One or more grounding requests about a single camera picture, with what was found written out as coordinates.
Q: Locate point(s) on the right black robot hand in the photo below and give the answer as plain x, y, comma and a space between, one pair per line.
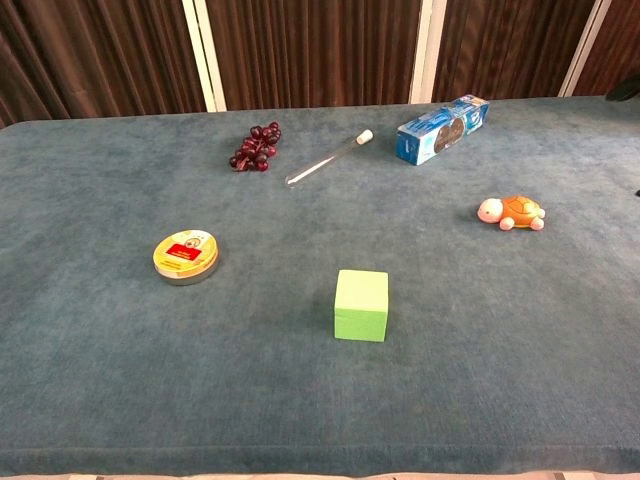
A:
625, 91

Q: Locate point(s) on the orange shell turtle toy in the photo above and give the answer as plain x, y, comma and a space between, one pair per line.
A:
520, 210

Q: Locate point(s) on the brown pleated curtain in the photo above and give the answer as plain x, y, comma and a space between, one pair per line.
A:
315, 50
612, 40
510, 47
90, 55

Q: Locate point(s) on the blue rectangular carton box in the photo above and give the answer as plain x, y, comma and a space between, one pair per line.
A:
440, 131

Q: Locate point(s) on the glass test tube white stopper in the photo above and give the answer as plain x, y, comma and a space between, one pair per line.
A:
325, 160

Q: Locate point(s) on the green foam cube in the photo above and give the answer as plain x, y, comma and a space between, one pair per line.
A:
361, 305

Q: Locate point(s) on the dark red grape bunch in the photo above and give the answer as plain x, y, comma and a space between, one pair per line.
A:
257, 147

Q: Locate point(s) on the blue velvet table cloth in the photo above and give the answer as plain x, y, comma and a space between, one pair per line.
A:
320, 380

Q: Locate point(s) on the round yellow tin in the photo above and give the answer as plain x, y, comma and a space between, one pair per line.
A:
185, 255

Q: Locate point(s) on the white frame post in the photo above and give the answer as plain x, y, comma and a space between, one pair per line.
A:
429, 50
205, 55
586, 47

